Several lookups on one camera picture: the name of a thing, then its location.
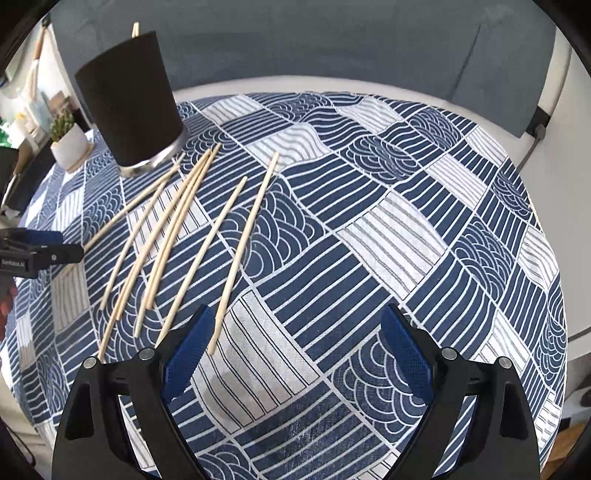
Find black cup with metal base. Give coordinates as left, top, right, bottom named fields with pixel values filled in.
left=74, top=31, right=189, bottom=178

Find succulent in white pot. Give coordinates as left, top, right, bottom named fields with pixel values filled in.
left=48, top=110, right=93, bottom=169

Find round wooden coaster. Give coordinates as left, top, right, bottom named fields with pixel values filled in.
left=62, top=141, right=96, bottom=175

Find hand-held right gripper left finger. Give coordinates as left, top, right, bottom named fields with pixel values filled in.
left=51, top=304, right=216, bottom=480

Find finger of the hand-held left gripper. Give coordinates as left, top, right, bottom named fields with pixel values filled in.
left=18, top=230, right=85, bottom=268

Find bunch of wooden chopsticks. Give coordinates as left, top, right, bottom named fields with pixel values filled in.
left=62, top=143, right=281, bottom=363

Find grey blue sofa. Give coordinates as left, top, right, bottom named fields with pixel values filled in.
left=48, top=0, right=573, bottom=139

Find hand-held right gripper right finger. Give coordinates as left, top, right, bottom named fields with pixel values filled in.
left=379, top=303, right=542, bottom=480

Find person's left hand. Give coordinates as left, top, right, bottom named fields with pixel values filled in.
left=0, top=282, right=18, bottom=340

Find blue white patterned tablecloth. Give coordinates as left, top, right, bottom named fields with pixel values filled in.
left=9, top=91, right=568, bottom=480

